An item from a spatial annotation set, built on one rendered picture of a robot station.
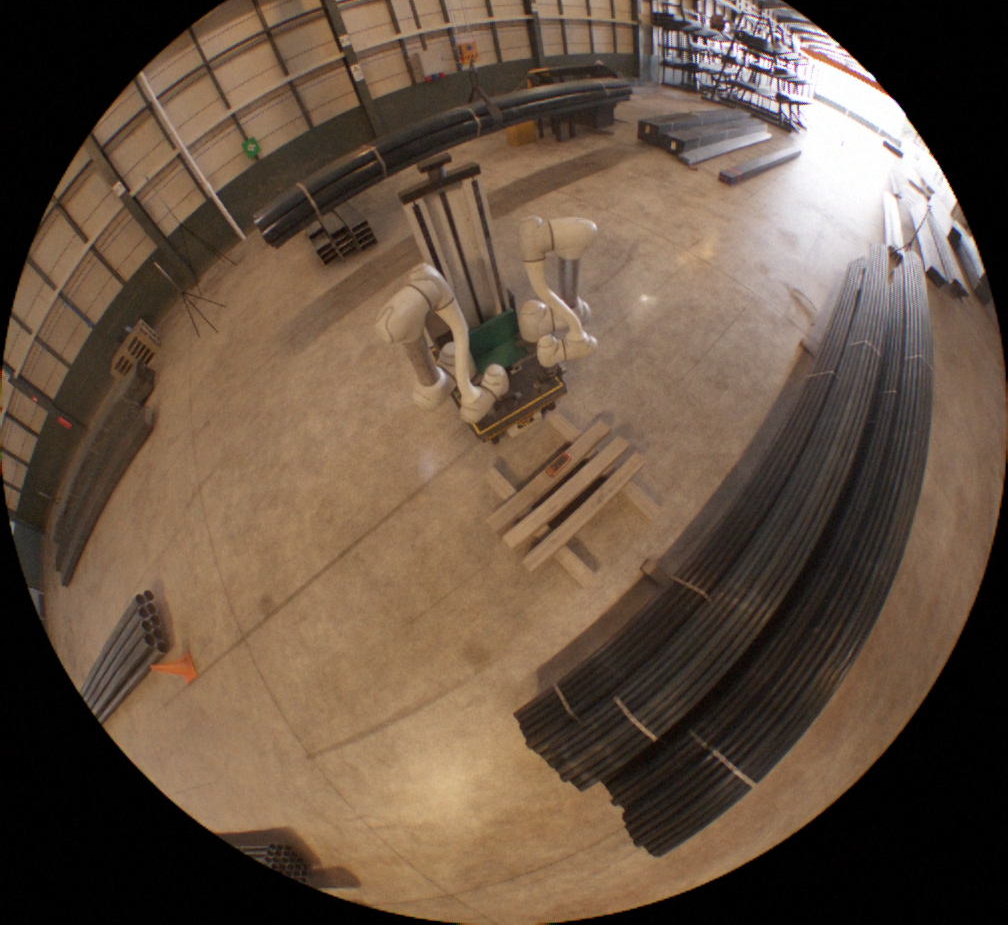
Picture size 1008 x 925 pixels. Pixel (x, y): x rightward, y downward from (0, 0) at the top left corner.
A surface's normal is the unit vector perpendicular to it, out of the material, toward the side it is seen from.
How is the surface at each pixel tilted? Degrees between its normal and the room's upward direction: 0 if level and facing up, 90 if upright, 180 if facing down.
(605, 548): 0
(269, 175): 90
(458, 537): 0
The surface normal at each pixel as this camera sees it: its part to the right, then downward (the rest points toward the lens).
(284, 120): 0.63, 0.64
